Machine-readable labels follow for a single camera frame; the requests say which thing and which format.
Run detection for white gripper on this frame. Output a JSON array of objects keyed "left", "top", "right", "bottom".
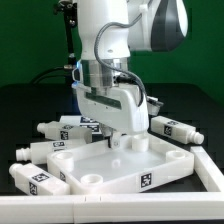
[{"left": 76, "top": 83, "right": 149, "bottom": 149}]

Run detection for white square desk top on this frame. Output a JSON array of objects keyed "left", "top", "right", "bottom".
[{"left": 47, "top": 134, "right": 194, "bottom": 195}]

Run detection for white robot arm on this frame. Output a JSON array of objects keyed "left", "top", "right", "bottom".
[{"left": 76, "top": 0, "right": 188, "bottom": 148}]

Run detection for white fiducial marker sheet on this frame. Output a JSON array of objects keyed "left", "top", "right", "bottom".
[{"left": 60, "top": 115, "right": 101, "bottom": 135}]

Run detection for white L-shaped fence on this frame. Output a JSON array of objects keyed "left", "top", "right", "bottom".
[{"left": 0, "top": 147, "right": 224, "bottom": 224}]

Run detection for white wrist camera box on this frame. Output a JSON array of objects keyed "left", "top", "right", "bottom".
[{"left": 147, "top": 96, "right": 164, "bottom": 116}]

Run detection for black cables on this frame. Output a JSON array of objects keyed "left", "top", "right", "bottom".
[{"left": 30, "top": 66, "right": 74, "bottom": 85}]

